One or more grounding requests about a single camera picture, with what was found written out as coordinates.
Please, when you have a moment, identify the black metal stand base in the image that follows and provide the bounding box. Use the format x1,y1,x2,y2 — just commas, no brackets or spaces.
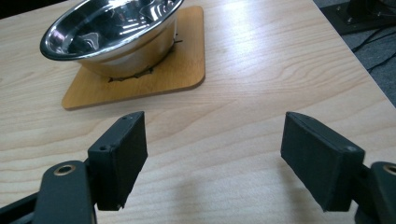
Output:
320,0,396,36

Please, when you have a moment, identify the stainless steel bowl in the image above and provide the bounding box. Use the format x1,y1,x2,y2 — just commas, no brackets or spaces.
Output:
39,0,185,79

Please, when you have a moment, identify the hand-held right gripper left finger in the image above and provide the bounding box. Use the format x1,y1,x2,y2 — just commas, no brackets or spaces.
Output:
87,110,149,212

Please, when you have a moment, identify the wooden trivet mat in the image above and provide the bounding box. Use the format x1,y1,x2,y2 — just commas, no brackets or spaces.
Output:
61,5,206,111

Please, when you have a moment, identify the black cable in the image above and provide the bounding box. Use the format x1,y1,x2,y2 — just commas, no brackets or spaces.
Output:
351,25,396,53
366,58,396,75

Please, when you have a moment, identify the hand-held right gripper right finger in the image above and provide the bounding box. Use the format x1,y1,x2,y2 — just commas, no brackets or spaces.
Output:
280,111,366,213

